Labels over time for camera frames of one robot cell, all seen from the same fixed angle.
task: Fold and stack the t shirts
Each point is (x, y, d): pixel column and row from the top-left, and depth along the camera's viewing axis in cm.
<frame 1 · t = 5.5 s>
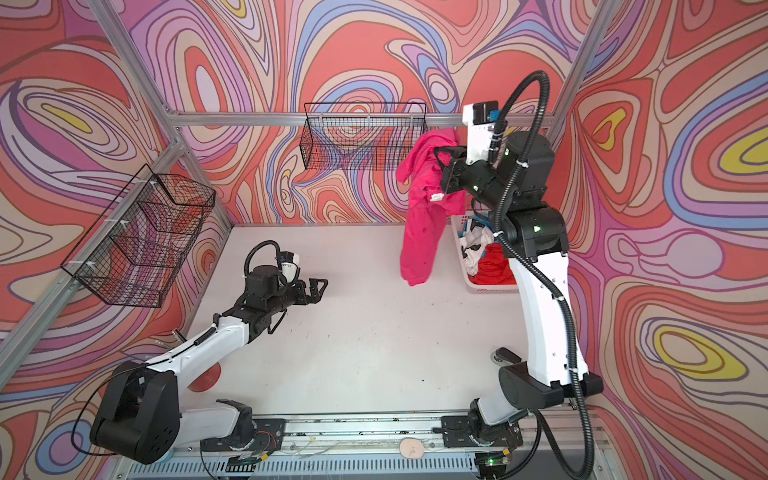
left hand: (319, 280, 86), fingers open
right hand: (437, 157, 57), fingers closed
red t shirt in basket: (494, 268, 98), point 8 cm above the table
white black t shirt: (474, 243, 107), point 7 cm above the table

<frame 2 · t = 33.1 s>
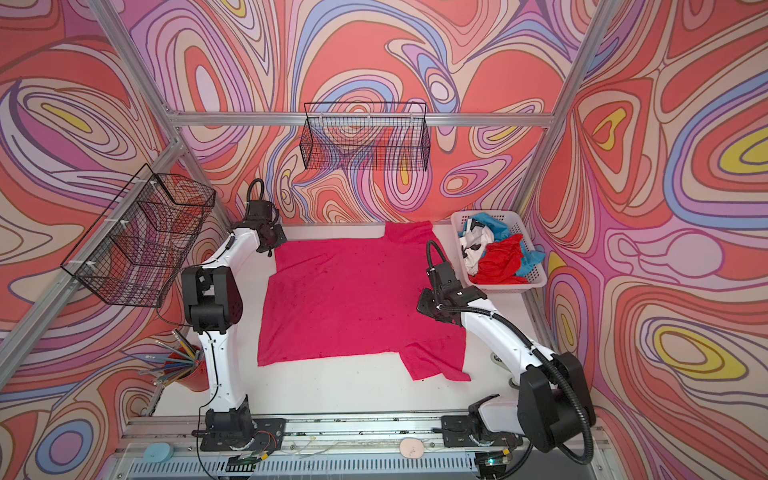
left hand: (281, 235, 104), fingers closed
right hand: (427, 312, 86), fingers open
magenta pink t shirt: (357, 296, 101), on the table
teal t shirt in basket: (500, 231, 110), point 7 cm above the table
the other named things where they were.

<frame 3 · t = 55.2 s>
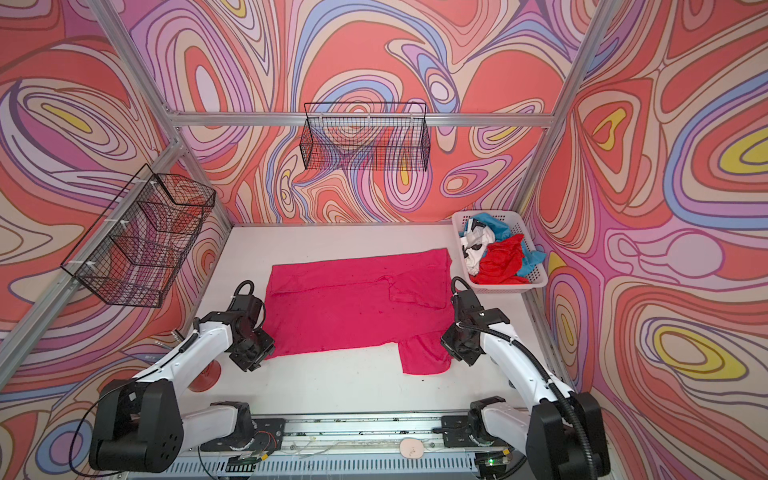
left hand: (275, 351, 86), fingers open
right hand: (451, 356, 82), fingers closed
magenta pink t shirt: (405, 299, 102), on the table
the other named things where they were.

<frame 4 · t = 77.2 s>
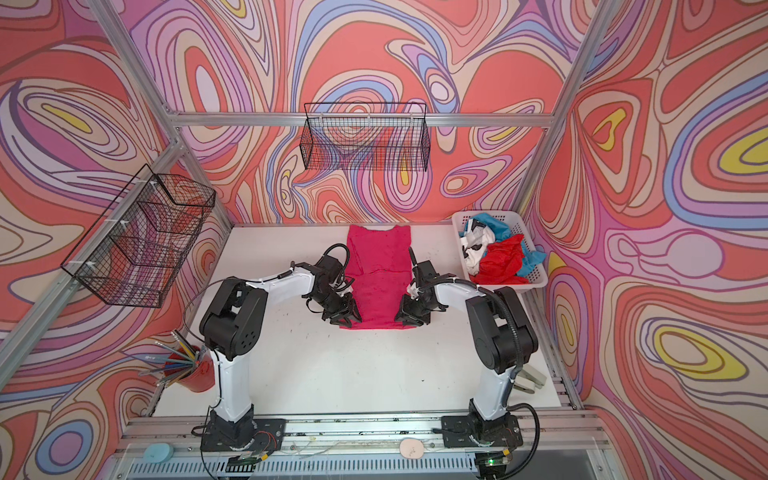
left hand: (361, 319, 91), fingers open
right hand: (403, 325, 92), fingers open
magenta pink t shirt: (379, 273, 104), point 3 cm above the table
the other named things where they were.

